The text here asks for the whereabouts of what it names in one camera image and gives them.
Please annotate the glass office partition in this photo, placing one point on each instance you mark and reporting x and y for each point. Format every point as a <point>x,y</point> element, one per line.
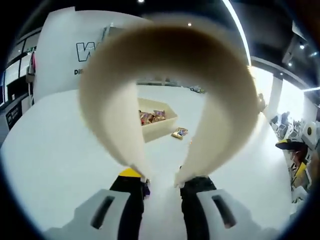
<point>15,67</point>

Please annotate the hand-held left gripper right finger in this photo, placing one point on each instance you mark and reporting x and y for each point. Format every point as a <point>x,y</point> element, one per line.
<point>197,190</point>

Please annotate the ceiling air conditioner unit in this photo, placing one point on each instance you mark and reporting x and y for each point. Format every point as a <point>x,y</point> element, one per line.
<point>298,30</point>

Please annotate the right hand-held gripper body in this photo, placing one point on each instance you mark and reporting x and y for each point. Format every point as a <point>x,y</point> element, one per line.
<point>313,136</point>

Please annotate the long ceiling light strip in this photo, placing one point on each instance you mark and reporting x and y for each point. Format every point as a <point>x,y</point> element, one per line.
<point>236,17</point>

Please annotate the white food tongs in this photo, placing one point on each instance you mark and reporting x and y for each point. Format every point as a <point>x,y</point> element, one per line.
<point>105,115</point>

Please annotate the group of ceiling spotlights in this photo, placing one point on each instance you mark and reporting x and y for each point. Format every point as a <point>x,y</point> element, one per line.
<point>189,24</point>

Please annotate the black counter cabinet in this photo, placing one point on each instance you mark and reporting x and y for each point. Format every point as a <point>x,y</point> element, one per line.
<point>15,110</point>

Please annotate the gold purple-label snack packet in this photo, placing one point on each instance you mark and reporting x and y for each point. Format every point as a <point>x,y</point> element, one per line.
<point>179,133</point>

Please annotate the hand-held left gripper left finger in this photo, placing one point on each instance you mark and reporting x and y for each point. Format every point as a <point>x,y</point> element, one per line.
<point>125,187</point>

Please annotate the white lettered partition panel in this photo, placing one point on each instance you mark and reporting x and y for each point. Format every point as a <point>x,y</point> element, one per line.
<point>55,75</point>

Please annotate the hanging bag on stand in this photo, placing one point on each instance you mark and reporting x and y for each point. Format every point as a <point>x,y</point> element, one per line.
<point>31,71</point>

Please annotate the small yellow black device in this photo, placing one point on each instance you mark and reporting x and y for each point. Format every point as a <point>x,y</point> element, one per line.
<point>198,89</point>

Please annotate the pile of snack packets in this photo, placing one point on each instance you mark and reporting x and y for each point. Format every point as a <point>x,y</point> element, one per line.
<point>155,117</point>

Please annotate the cream food container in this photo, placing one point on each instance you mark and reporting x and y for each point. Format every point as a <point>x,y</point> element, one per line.
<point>160,130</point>

